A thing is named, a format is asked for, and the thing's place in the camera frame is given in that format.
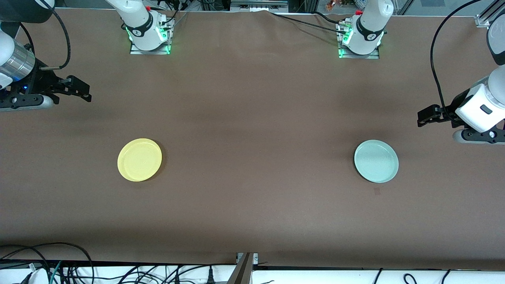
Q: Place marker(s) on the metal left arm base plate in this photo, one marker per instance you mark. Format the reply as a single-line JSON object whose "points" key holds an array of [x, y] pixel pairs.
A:
{"points": [[359, 56]]}

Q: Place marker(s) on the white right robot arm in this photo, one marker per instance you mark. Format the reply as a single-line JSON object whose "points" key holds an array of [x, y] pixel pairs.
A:
{"points": [[140, 27]]}

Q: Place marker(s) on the yellow round plate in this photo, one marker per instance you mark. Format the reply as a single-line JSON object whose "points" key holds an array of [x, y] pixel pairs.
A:
{"points": [[139, 159]]}

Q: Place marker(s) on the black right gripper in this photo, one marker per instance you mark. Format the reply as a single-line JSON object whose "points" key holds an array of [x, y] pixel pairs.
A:
{"points": [[42, 82]]}

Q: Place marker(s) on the black power plug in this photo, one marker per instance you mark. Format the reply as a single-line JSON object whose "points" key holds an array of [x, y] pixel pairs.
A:
{"points": [[210, 277]]}

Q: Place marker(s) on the pale green round plate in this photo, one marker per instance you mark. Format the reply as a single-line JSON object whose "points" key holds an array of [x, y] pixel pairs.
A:
{"points": [[376, 161]]}

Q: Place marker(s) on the aluminium profile beam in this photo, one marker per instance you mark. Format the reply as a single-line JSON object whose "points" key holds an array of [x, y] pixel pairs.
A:
{"points": [[241, 272]]}

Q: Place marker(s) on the aluminium corner extrusion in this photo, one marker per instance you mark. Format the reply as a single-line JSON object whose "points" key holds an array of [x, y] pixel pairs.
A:
{"points": [[487, 17]]}

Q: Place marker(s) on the brown table cloth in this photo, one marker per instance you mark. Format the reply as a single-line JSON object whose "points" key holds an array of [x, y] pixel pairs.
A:
{"points": [[252, 118]]}

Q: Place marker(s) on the silver metal rail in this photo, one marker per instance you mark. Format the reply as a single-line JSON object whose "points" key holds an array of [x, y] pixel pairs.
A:
{"points": [[258, 4]]}

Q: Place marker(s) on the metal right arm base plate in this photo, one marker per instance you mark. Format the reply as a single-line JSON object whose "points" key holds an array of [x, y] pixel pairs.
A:
{"points": [[150, 51]]}

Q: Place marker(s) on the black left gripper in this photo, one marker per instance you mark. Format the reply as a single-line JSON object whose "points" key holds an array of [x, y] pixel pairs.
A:
{"points": [[449, 111]]}

